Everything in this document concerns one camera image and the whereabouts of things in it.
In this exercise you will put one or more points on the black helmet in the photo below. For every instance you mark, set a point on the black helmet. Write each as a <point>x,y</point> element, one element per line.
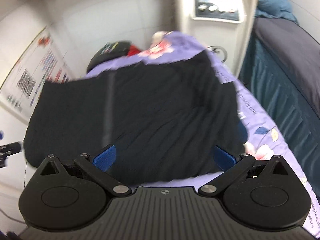
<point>110,51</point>

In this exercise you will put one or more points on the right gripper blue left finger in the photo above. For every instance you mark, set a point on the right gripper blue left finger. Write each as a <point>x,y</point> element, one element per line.
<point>106,158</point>

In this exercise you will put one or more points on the wall poster with QR code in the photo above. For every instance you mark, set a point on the wall poster with QR code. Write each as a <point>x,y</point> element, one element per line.
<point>40,62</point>

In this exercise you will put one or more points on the white machine with control panel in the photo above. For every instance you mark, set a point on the white machine with control panel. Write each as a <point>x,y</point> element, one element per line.
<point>223,25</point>

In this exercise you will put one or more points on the black quilted jacket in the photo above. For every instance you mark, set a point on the black quilted jacket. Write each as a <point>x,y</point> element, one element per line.
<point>164,120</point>

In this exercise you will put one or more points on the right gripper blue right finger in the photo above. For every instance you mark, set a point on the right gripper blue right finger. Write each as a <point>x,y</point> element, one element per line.
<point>223,159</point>

